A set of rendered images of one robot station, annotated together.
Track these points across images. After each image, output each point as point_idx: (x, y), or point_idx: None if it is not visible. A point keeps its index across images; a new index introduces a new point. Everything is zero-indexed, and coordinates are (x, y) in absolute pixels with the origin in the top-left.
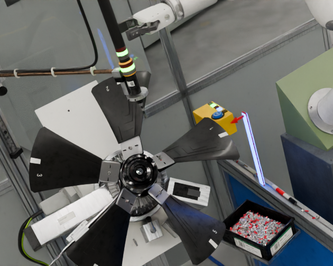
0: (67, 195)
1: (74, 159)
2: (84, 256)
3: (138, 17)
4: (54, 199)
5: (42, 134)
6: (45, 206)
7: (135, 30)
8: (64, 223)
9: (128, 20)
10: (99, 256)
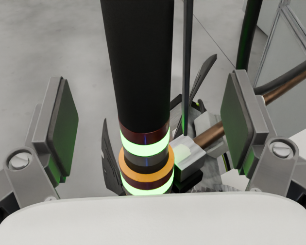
0: (217, 147)
1: (179, 121)
2: (103, 139)
3: (174, 202)
4: (205, 126)
5: (210, 60)
6: (202, 116)
7: (33, 132)
8: (172, 135)
9: (261, 155)
10: (105, 158)
